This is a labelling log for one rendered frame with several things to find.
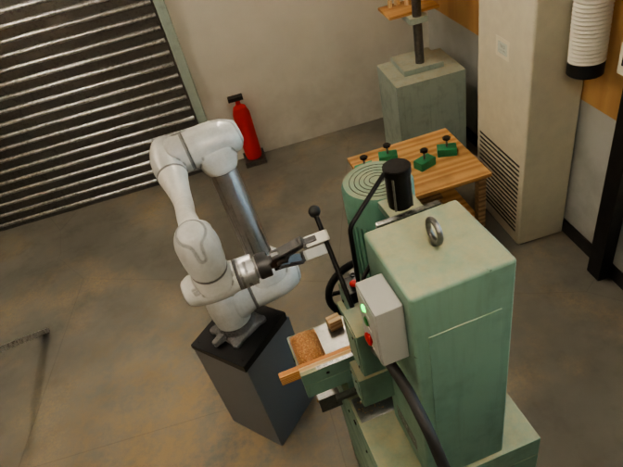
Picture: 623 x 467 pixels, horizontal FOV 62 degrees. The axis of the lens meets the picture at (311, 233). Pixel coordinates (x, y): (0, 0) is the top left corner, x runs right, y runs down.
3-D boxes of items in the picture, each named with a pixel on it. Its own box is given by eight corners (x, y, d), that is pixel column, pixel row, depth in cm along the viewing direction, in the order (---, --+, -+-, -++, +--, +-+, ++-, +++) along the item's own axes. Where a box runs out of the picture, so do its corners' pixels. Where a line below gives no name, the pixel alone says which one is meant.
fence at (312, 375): (479, 312, 164) (480, 300, 160) (483, 315, 162) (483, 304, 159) (303, 384, 156) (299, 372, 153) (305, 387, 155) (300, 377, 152)
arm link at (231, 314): (211, 312, 218) (191, 276, 204) (250, 294, 220) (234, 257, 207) (220, 338, 205) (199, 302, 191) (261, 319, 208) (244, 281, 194)
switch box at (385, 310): (389, 322, 114) (381, 271, 104) (410, 356, 107) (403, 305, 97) (363, 333, 114) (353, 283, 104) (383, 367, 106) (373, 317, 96)
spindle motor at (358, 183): (403, 241, 152) (394, 151, 133) (433, 279, 139) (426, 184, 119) (349, 262, 150) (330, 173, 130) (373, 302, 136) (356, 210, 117)
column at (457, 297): (462, 385, 157) (457, 196, 111) (505, 450, 140) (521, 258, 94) (394, 414, 154) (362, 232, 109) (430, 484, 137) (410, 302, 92)
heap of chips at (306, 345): (313, 328, 172) (311, 321, 170) (327, 359, 161) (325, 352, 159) (288, 338, 171) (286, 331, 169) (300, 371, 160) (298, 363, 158)
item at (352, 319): (379, 338, 133) (373, 299, 123) (394, 365, 126) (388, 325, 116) (349, 350, 132) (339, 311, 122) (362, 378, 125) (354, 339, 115)
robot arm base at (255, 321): (202, 338, 215) (197, 330, 212) (239, 303, 226) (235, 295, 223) (230, 357, 204) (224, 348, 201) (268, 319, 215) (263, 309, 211)
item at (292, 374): (475, 303, 167) (475, 295, 164) (477, 307, 165) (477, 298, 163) (281, 381, 159) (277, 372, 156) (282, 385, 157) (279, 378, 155)
